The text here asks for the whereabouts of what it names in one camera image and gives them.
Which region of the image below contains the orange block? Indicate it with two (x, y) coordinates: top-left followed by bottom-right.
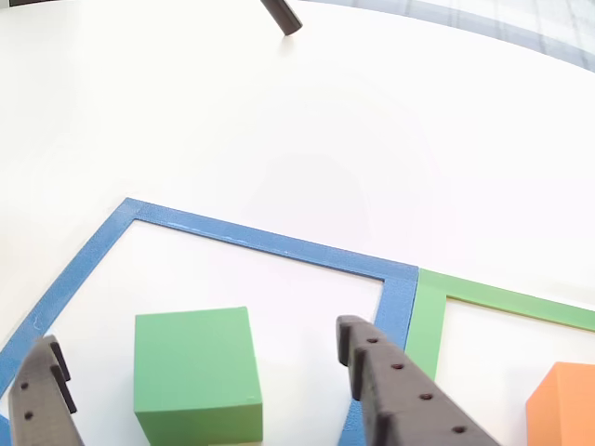
(525, 361), (595, 446)

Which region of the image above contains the green block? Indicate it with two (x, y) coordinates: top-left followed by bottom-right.
(133, 306), (264, 446)

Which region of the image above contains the thin black rod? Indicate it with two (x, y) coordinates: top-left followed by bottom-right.
(259, 0), (304, 37)

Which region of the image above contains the green square frame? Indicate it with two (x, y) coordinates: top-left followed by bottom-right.
(404, 268), (595, 382)

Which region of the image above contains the blue square frame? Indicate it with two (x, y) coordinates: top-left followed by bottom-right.
(0, 197), (420, 446)

